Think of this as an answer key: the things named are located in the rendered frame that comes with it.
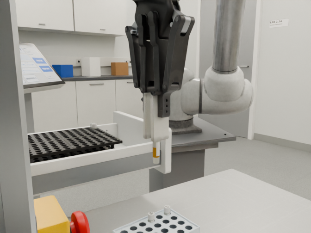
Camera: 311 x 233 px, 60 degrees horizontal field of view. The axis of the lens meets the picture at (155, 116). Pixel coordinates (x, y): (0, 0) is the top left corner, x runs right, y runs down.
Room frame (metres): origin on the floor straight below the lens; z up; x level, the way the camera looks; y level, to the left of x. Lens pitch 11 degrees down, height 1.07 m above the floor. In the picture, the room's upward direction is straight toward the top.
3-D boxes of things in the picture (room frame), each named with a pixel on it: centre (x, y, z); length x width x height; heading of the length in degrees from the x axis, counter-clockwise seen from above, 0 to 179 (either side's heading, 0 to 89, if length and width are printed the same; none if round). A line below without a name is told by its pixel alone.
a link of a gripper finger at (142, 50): (0.41, 0.01, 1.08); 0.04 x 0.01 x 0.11; 128
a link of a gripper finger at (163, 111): (0.38, -0.02, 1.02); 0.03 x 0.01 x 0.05; 38
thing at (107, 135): (0.67, 0.13, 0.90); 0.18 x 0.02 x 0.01; 33
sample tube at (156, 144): (0.40, 0.00, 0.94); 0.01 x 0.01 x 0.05
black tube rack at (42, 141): (0.61, 0.22, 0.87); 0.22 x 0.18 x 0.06; 123
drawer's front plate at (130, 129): (0.72, 0.05, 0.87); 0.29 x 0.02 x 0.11; 33
